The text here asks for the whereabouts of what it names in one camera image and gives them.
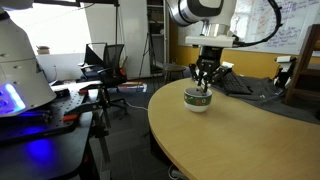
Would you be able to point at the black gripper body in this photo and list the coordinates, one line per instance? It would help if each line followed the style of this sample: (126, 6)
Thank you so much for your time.
(209, 60)

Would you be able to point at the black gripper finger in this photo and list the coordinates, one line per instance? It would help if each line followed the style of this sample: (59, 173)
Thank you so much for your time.
(200, 78)
(208, 83)

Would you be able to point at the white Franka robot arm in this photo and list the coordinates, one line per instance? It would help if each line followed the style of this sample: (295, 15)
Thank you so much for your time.
(20, 66)

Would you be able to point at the white bowl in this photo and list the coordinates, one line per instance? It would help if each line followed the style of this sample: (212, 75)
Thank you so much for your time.
(198, 101)

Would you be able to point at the black keyboard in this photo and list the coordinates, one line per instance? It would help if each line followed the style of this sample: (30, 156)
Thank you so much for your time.
(236, 84)

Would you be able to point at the round wooden stool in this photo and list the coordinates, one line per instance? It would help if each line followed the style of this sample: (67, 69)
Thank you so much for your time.
(174, 70)

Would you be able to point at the black tripod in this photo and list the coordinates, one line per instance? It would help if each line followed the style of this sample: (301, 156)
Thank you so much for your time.
(148, 55)

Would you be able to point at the white and black device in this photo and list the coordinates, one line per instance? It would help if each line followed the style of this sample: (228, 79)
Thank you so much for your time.
(285, 68)

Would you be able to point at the grey cloth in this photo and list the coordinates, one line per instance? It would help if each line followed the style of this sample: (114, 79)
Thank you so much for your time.
(283, 100)

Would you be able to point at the whiteboard with writing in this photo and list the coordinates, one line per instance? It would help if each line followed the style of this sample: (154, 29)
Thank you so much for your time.
(283, 23)

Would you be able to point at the black office chair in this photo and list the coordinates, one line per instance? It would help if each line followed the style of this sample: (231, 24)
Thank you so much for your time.
(110, 70)

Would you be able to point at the brown wooden shelf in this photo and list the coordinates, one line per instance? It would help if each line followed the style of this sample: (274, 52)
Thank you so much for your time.
(305, 66)

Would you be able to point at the small cardboard box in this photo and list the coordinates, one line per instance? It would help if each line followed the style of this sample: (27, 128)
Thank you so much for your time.
(43, 50)

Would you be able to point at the black perforated robot table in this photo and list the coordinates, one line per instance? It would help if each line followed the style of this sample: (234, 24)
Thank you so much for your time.
(40, 140)

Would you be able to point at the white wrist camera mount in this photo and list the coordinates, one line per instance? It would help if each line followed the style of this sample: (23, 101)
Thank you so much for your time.
(210, 40)

